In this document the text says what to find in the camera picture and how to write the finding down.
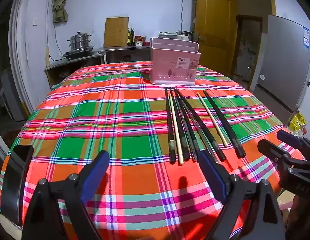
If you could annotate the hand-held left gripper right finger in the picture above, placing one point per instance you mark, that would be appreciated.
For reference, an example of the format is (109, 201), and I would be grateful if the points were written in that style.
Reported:
(212, 173)

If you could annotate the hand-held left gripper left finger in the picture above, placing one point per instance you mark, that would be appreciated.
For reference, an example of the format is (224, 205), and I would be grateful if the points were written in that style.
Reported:
(97, 175)

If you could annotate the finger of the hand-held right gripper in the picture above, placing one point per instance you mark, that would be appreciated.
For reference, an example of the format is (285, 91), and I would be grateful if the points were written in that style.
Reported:
(270, 150)
(289, 137)

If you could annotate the thin black silver chopstick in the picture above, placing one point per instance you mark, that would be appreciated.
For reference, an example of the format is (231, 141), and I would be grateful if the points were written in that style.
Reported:
(195, 125)

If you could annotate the light wooden chopstick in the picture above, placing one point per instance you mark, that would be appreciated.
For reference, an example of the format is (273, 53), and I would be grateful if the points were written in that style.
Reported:
(175, 127)
(212, 120)

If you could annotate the pink plastic utensil holder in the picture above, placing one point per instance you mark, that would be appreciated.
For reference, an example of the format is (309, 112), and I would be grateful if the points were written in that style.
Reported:
(173, 65)

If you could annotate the person's right hand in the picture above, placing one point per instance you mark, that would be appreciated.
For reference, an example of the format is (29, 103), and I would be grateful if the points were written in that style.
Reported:
(301, 220)

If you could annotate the yellow snack bag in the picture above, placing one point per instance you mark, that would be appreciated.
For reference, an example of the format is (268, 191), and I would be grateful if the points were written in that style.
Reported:
(298, 123)

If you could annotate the plaid tablecloth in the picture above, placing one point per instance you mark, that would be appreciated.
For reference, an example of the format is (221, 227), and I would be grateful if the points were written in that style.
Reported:
(107, 120)

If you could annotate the grey refrigerator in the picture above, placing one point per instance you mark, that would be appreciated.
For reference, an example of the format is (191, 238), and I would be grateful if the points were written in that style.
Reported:
(282, 65)

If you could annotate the steel kitchen counter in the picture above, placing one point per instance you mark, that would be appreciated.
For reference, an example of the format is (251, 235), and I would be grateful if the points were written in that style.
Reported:
(77, 63)

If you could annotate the black induction cooker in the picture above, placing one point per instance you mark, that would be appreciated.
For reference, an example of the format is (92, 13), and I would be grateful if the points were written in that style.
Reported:
(78, 53)

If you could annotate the yellow power strip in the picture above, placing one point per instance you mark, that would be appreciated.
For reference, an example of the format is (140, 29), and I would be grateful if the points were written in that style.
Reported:
(47, 56)

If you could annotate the steel steamer pot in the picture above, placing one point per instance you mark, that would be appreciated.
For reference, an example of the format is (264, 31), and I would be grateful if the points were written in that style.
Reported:
(79, 41)

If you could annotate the dark oil bottle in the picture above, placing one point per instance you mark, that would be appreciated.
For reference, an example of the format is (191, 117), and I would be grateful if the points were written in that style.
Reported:
(129, 38)
(132, 37)

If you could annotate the steel electric kettle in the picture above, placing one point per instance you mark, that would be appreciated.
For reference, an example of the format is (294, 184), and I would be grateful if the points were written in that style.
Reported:
(184, 35)

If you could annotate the wooden cutting board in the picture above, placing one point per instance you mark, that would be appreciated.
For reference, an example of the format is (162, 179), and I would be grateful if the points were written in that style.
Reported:
(116, 32)

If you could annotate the hanging green cloth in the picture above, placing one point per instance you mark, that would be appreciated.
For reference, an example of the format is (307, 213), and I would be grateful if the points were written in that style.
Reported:
(59, 2)

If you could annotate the white wall switch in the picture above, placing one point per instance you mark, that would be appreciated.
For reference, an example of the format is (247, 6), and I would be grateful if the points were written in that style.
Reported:
(35, 21)

